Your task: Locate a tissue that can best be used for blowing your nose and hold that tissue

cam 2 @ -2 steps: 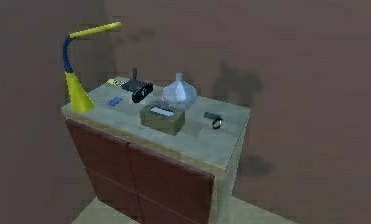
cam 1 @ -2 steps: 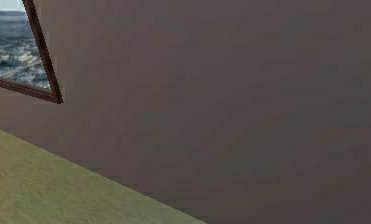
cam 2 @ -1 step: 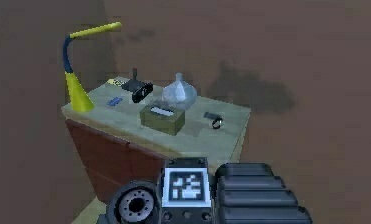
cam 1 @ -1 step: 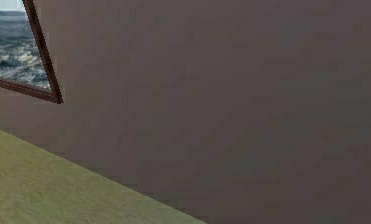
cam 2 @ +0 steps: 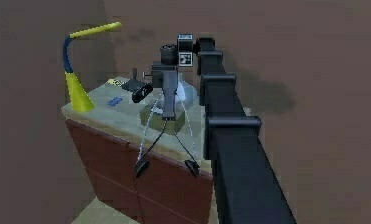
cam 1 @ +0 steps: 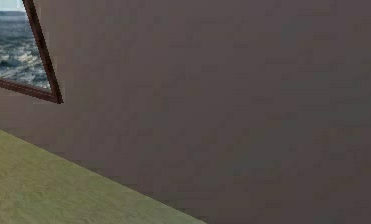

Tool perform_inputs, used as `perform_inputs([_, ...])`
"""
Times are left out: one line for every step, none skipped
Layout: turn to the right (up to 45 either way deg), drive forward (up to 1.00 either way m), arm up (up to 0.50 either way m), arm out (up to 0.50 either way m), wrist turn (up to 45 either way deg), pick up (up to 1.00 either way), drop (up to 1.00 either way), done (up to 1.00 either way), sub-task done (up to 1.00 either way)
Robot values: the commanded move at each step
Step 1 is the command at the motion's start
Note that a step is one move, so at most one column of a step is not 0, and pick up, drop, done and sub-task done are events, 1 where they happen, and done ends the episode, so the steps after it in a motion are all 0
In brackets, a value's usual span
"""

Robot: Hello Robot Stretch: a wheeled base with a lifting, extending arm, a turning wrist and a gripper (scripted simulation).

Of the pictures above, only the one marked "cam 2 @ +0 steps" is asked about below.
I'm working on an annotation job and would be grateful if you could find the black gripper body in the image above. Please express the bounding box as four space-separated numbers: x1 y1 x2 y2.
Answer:
142 43 180 122

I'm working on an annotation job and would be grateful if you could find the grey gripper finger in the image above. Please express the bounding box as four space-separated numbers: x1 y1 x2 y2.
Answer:
172 97 201 178
132 97 169 179

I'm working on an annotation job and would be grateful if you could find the olive green tissue box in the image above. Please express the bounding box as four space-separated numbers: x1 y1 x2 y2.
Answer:
139 79 199 136

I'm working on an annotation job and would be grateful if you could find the black remote control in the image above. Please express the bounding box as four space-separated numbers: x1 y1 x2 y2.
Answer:
131 82 155 104

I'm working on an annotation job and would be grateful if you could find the red-brown chest of drawers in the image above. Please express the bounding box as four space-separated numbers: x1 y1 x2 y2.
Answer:
61 76 252 224

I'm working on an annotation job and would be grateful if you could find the yellow and black flat book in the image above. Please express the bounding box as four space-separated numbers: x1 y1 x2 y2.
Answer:
106 77 131 88

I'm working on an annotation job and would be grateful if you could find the small blue flat card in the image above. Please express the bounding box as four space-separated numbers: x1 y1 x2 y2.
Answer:
106 96 124 107

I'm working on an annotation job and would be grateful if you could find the yellow and blue desk lamp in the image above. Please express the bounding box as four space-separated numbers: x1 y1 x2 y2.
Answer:
62 21 123 113

